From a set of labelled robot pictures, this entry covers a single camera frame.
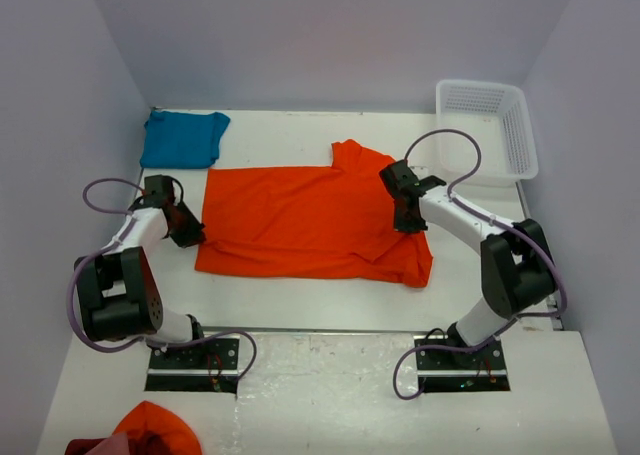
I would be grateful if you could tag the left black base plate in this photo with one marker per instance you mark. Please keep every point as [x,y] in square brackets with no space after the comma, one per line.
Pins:
[211,367]

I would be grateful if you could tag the orange t shirt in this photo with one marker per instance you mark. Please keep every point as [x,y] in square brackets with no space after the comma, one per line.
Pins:
[316,222]

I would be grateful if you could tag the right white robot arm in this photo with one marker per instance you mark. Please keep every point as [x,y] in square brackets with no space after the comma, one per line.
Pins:
[516,268]

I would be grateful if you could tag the dark red cloth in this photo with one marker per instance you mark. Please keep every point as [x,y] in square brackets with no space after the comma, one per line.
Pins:
[88,446]

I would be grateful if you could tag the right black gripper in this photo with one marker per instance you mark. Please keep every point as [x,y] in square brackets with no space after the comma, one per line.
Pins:
[403,226]

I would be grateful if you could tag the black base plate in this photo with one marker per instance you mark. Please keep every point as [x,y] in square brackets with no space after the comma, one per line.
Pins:
[211,367]
[444,372]

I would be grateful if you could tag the pink cloth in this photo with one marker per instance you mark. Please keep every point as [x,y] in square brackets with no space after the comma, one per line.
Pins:
[117,444]

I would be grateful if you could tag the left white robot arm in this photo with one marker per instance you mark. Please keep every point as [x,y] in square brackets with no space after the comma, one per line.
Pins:
[113,301]

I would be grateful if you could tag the orange cloth in pile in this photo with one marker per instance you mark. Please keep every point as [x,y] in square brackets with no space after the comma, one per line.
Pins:
[152,429]

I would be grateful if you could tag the folded blue t shirt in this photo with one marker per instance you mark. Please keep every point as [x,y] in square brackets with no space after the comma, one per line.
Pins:
[182,141]

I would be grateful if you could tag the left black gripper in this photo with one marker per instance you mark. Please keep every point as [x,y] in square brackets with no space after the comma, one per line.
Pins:
[193,235]

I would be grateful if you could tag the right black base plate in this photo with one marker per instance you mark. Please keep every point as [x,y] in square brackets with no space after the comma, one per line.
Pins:
[444,372]

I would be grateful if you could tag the white plastic basket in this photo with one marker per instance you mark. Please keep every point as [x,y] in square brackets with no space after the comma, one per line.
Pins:
[497,117]

